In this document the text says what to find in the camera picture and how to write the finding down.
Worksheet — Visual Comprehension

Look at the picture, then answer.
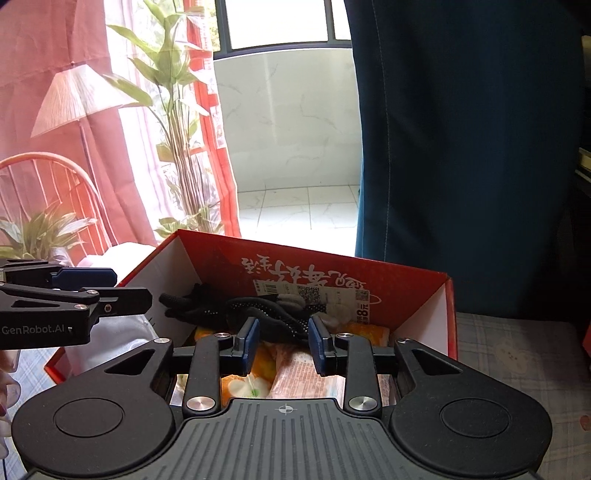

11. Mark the dark window frame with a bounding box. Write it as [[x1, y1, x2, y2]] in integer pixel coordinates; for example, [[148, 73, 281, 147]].
[[212, 0, 357, 62]]

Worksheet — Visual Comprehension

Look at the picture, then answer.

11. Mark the dark wooden desk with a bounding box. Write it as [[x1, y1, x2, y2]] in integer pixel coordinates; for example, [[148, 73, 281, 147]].
[[555, 147, 591, 339]]

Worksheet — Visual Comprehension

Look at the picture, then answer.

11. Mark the small green plant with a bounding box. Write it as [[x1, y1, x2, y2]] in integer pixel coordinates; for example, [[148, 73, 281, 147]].
[[0, 211, 99, 267]]

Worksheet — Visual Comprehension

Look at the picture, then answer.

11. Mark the floor lamp with pleated shade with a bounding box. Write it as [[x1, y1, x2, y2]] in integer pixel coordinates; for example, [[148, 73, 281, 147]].
[[30, 64, 140, 241]]

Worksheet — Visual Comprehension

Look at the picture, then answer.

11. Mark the black dotted glove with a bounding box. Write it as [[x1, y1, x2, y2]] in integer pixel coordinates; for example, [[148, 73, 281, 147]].
[[158, 282, 320, 345]]

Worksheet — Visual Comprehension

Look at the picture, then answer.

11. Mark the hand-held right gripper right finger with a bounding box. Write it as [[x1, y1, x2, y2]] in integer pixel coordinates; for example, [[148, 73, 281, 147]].
[[308, 314, 465, 416]]

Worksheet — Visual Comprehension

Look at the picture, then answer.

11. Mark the white plastic bag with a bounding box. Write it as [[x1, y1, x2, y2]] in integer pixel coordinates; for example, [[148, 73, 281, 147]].
[[65, 243, 156, 371]]

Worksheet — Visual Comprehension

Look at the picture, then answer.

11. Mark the red cardboard box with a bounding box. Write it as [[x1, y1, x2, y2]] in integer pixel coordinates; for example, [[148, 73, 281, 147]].
[[44, 229, 459, 385]]

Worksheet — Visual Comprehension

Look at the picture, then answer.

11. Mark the tall green plant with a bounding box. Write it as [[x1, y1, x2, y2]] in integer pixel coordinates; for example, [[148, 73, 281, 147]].
[[98, 0, 223, 237]]

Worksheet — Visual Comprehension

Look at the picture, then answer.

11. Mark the orange floral oven mitt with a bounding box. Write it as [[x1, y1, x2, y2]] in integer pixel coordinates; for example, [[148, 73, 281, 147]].
[[174, 322, 394, 410]]

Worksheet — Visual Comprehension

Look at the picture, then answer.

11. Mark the pink tissue packet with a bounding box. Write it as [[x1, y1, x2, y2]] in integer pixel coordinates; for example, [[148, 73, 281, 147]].
[[267, 343, 348, 401]]

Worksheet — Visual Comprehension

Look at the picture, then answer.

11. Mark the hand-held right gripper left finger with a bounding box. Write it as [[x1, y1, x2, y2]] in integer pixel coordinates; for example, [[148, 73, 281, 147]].
[[104, 318, 262, 416]]

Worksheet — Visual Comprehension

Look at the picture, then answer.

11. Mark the checkered bedsheet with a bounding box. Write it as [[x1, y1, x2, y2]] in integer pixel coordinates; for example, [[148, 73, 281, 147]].
[[13, 311, 591, 477]]

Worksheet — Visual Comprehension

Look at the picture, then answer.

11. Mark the person's left hand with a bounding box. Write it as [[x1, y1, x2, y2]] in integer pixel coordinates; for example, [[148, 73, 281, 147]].
[[0, 367, 20, 462]]

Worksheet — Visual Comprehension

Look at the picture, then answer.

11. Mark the red sheer curtain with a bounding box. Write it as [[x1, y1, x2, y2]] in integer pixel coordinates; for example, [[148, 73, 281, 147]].
[[0, 0, 242, 260]]

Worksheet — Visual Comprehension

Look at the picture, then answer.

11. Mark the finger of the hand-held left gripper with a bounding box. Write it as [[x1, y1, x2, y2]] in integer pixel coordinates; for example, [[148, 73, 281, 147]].
[[0, 285, 153, 325], [0, 259, 117, 289]]

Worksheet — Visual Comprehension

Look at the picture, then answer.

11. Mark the blue curtain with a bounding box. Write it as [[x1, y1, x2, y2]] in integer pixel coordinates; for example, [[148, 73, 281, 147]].
[[343, 0, 585, 320]]

